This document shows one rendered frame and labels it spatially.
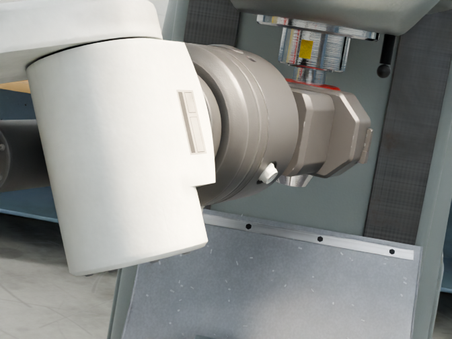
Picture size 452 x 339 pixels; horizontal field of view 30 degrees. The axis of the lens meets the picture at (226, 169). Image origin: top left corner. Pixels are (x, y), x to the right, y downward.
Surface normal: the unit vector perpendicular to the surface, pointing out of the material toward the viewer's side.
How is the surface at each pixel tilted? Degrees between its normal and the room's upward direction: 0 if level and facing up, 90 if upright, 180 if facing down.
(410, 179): 90
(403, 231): 90
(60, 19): 71
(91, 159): 83
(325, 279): 63
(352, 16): 149
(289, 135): 85
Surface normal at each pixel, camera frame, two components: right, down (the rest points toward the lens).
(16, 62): 0.22, 0.97
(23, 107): -0.11, 0.15
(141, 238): 0.22, -0.09
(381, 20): 0.15, 0.95
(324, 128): 0.87, 0.21
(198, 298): -0.04, -0.29
